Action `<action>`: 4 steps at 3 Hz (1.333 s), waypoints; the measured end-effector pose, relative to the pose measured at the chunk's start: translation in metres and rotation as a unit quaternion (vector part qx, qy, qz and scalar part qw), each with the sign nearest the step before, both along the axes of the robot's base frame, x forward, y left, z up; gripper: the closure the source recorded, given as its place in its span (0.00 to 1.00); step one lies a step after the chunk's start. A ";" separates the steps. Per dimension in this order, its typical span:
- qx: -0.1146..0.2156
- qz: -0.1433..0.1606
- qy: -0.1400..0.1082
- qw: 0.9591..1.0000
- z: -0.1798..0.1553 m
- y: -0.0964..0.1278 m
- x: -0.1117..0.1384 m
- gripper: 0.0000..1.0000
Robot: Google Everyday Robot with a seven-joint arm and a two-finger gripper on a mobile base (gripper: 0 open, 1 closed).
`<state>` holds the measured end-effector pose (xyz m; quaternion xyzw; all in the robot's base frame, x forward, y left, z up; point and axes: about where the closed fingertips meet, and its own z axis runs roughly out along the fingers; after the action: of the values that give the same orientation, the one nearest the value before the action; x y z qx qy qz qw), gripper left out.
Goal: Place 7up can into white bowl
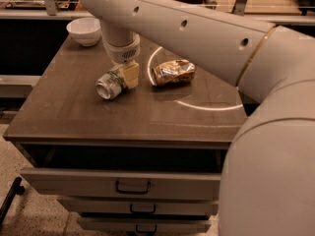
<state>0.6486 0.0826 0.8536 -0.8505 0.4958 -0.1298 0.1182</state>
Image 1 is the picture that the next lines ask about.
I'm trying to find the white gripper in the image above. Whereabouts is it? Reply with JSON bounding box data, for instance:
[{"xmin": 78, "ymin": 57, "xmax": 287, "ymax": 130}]
[{"xmin": 102, "ymin": 34, "xmax": 140, "ymax": 89}]

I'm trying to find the green 7up soda can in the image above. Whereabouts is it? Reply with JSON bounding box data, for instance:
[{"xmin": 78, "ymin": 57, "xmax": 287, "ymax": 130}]
[{"xmin": 95, "ymin": 71, "xmax": 126, "ymax": 100}]

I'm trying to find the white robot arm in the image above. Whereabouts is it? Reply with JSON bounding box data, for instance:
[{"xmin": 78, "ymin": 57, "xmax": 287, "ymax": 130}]
[{"xmin": 80, "ymin": 0, "xmax": 315, "ymax": 236}]

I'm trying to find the white ceramic bowl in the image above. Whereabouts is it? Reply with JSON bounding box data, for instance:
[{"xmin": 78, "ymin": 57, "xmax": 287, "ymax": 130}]
[{"xmin": 66, "ymin": 18, "xmax": 100, "ymax": 46}]

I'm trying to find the crumpled gold snack bag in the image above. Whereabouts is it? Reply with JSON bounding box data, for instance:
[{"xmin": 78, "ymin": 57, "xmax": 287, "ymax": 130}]
[{"xmin": 151, "ymin": 59, "xmax": 196, "ymax": 87}]

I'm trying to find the grey drawer cabinet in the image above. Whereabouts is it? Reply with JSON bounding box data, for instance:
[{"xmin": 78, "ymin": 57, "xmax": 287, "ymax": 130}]
[{"xmin": 4, "ymin": 40, "xmax": 246, "ymax": 221}]

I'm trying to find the top grey drawer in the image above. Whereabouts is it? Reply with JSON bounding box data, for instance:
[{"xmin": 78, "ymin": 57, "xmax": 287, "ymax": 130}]
[{"xmin": 21, "ymin": 167, "xmax": 221, "ymax": 201}]

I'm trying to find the grey drawer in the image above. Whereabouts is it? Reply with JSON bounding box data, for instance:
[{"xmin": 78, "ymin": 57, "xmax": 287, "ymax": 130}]
[
  {"xmin": 77, "ymin": 217, "xmax": 211, "ymax": 233},
  {"xmin": 57, "ymin": 197, "xmax": 219, "ymax": 216},
  {"xmin": 21, "ymin": 167, "xmax": 221, "ymax": 201}
]

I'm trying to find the middle grey drawer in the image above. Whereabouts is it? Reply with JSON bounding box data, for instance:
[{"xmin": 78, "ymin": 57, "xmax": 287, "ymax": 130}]
[{"xmin": 57, "ymin": 197, "xmax": 219, "ymax": 216}]

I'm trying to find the bottom grey drawer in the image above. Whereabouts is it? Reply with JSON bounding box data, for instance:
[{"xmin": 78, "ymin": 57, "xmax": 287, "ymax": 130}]
[{"xmin": 77, "ymin": 217, "xmax": 211, "ymax": 233}]

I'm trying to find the black chair leg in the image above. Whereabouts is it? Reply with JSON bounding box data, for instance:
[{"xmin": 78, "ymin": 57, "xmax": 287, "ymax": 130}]
[{"xmin": 0, "ymin": 177, "xmax": 25, "ymax": 226}]

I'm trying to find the metal shelf rail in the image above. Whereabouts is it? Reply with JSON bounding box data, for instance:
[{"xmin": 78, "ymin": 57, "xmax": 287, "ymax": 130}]
[{"xmin": 0, "ymin": 9, "xmax": 315, "ymax": 27}]

